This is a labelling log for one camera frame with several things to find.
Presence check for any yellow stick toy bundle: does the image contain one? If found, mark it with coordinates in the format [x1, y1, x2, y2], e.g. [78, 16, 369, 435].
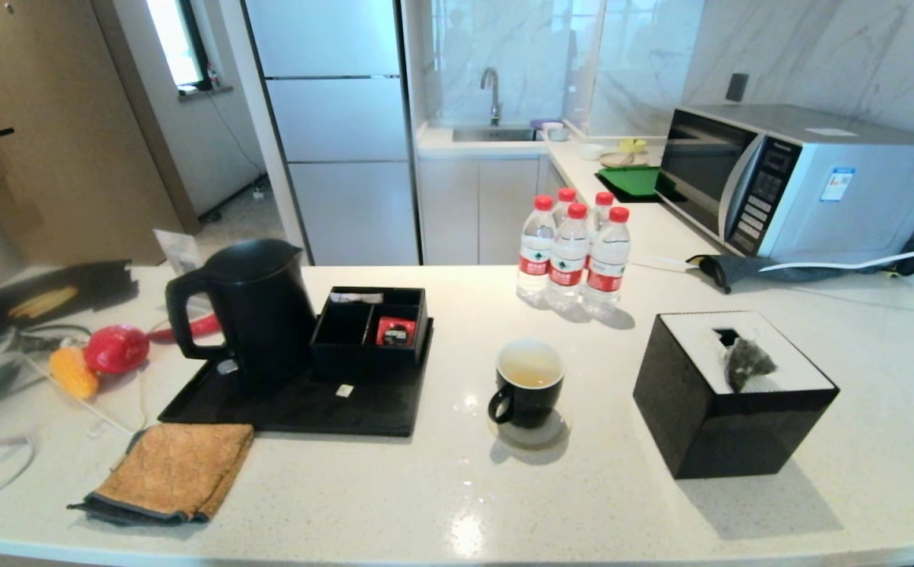
[8, 286, 80, 320]

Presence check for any white kitchen cabinet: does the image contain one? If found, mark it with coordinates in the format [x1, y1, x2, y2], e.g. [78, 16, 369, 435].
[417, 154, 572, 267]

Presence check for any red sachet packet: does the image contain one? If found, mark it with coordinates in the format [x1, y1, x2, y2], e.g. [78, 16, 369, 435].
[376, 317, 416, 348]

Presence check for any clear sign card stand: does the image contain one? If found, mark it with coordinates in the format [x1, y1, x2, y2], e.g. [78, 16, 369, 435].
[154, 228, 204, 276]

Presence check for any chrome faucet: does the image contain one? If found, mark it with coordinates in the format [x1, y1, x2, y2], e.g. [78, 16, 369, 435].
[479, 66, 502, 126]

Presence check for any yellow corn toy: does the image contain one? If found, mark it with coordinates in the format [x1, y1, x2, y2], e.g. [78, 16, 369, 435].
[49, 347, 100, 400]

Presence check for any steel sink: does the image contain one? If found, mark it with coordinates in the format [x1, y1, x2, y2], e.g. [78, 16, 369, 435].
[451, 125, 540, 143]

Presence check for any black serving tray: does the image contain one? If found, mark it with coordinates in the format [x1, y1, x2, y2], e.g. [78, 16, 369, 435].
[157, 317, 434, 438]

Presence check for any black tissue box white lid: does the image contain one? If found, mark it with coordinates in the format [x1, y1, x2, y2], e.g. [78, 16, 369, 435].
[633, 310, 840, 480]

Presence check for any black flat case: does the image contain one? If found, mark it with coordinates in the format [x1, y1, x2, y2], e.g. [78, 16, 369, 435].
[0, 260, 139, 335]

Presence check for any black compartment box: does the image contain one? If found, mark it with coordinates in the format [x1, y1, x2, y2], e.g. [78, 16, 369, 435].
[311, 286, 430, 371]

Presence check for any dark grey cloth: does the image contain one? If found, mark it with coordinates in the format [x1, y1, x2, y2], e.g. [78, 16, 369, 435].
[687, 246, 914, 295]

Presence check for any white power cable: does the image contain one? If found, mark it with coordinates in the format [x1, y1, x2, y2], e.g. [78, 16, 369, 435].
[634, 249, 914, 276]

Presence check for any silver refrigerator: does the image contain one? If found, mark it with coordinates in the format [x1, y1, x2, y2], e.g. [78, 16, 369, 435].
[240, 0, 424, 267]

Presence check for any orange-brown folded cloth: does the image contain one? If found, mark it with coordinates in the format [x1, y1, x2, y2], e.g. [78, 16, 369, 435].
[68, 424, 255, 526]

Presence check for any black electric kettle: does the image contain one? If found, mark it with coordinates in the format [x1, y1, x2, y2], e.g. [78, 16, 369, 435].
[165, 239, 317, 395]

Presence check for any red ball toy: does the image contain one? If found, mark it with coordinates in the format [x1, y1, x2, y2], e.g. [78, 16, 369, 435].
[84, 324, 150, 374]

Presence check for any window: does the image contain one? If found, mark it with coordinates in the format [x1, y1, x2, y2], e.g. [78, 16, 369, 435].
[144, 0, 213, 90]

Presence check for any grey tea bag with string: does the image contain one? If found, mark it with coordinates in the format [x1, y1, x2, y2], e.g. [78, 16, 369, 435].
[723, 337, 778, 393]

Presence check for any silver microwave oven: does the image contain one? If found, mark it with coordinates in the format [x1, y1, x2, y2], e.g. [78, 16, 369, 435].
[656, 103, 914, 265]

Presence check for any brown wooden door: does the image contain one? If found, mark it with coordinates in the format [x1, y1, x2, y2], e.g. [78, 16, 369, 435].
[0, 0, 190, 267]

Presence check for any black mug white inside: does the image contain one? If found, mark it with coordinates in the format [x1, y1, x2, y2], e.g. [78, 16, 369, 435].
[488, 339, 565, 430]

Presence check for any thin white cable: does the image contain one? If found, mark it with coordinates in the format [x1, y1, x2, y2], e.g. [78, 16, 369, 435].
[24, 354, 146, 438]

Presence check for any round clear coaster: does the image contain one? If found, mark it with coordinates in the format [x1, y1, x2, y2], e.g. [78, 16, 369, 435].
[488, 409, 572, 451]

